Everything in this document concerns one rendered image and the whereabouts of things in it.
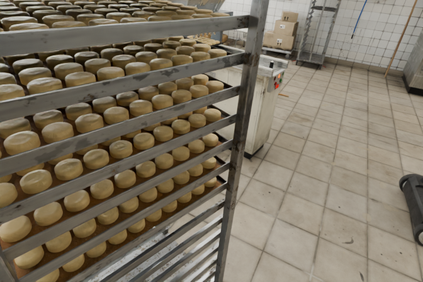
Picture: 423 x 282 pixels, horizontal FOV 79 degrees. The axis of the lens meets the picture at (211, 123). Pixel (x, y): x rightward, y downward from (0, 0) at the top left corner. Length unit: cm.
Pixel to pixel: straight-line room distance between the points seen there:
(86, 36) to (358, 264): 193
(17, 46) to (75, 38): 7
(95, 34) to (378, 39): 582
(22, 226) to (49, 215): 5
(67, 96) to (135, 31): 16
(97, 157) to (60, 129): 10
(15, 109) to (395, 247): 221
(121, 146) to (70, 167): 11
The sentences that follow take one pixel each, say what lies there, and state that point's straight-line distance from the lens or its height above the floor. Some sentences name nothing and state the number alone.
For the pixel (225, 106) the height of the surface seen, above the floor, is 46.
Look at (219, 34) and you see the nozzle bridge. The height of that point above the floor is 94.
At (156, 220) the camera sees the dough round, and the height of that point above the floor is 86.
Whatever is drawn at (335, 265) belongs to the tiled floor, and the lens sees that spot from 197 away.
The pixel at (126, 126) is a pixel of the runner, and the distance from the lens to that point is 54.
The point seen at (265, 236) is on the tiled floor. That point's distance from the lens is 193.
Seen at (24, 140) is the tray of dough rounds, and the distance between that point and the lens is 54.
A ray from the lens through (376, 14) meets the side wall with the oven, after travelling 601.
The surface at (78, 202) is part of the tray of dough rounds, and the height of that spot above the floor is 106.
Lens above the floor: 151
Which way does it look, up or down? 31 degrees down
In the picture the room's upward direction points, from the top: 5 degrees clockwise
